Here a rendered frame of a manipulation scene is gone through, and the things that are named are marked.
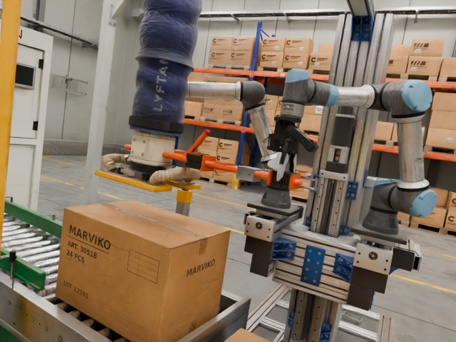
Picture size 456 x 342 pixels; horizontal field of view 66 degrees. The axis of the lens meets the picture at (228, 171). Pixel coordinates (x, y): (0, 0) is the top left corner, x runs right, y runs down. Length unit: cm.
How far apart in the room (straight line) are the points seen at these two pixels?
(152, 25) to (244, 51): 801
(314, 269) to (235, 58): 813
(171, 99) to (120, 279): 71
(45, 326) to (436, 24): 969
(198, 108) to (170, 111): 838
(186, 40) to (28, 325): 129
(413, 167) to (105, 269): 125
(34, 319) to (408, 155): 159
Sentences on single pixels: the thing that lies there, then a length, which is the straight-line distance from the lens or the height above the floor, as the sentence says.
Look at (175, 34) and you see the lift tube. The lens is 144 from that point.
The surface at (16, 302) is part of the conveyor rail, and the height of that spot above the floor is 55.
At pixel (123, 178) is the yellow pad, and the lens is 143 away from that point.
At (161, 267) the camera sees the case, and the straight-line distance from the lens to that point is 129.
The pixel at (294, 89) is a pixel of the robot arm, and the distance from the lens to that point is 117.
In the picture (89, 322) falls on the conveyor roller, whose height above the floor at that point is 55.
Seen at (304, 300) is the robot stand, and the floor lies 58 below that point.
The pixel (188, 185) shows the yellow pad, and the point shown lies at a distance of 146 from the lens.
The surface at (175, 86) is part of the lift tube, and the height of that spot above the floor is 151.
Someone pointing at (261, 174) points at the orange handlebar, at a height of 124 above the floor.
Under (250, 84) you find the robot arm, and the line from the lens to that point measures 174.
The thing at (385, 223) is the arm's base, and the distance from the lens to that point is 167.
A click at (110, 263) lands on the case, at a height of 80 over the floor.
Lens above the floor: 136
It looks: 6 degrees down
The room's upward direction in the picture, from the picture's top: 8 degrees clockwise
